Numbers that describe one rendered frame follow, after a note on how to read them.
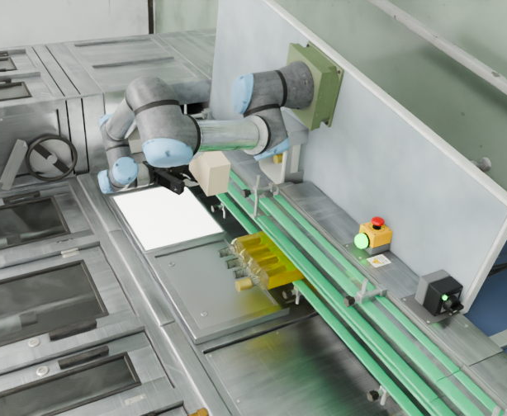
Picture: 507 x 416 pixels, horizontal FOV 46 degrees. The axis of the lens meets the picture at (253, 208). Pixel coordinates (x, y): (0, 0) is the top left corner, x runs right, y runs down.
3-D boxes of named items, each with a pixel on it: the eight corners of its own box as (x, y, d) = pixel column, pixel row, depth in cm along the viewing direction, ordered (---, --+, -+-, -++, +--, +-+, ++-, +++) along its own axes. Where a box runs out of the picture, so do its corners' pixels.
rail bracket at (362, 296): (380, 288, 169) (340, 301, 163) (384, 267, 165) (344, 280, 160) (389, 296, 166) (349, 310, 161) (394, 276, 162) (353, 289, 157)
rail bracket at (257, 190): (270, 210, 217) (239, 218, 212) (274, 169, 208) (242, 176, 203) (274, 215, 215) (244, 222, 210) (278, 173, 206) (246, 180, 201)
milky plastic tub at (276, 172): (277, 163, 232) (258, 167, 229) (282, 109, 220) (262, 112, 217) (301, 184, 220) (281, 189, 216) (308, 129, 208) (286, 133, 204)
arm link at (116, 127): (130, 59, 145) (88, 122, 188) (141, 102, 144) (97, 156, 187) (174, 55, 151) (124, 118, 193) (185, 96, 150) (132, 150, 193)
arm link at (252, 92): (277, 63, 183) (236, 68, 177) (288, 105, 182) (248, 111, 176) (262, 78, 194) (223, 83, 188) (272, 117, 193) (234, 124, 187)
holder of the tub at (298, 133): (277, 175, 235) (260, 179, 232) (284, 110, 220) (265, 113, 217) (300, 196, 223) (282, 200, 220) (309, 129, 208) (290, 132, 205)
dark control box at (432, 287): (437, 290, 167) (414, 299, 163) (443, 267, 163) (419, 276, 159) (458, 309, 161) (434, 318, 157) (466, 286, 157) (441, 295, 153)
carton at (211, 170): (210, 137, 210) (191, 141, 206) (230, 163, 199) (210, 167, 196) (208, 165, 217) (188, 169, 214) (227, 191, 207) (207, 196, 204)
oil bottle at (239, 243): (281, 238, 215) (228, 252, 206) (283, 224, 212) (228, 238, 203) (290, 246, 211) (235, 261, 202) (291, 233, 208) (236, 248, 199)
